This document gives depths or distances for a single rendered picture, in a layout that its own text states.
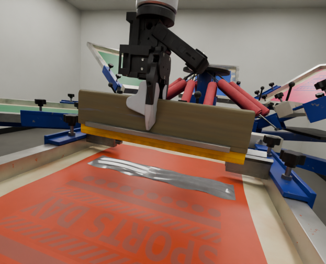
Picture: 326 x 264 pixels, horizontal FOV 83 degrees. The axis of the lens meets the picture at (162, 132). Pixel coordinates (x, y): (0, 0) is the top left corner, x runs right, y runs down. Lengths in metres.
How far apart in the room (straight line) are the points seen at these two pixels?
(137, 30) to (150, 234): 0.34
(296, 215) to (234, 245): 0.11
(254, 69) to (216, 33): 1.15
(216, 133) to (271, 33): 4.57
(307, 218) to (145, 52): 0.37
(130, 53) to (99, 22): 5.53
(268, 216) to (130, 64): 0.37
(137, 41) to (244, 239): 0.37
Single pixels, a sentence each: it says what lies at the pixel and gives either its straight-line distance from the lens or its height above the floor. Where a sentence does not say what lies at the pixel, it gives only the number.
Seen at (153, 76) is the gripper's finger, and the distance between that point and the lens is 0.33.
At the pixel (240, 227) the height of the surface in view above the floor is 0.96.
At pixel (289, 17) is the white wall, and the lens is 5.01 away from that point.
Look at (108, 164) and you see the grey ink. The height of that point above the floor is 0.96.
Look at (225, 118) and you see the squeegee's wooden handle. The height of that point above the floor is 1.12.
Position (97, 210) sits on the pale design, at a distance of 0.34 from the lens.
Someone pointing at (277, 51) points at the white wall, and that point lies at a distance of 4.82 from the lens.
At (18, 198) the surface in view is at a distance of 0.41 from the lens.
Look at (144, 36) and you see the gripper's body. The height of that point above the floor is 1.25.
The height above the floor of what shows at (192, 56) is 1.22.
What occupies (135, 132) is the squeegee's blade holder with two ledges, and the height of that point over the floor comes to 1.07.
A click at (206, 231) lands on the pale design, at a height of 0.96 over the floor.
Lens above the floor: 1.16
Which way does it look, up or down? 13 degrees down
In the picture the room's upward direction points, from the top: 6 degrees clockwise
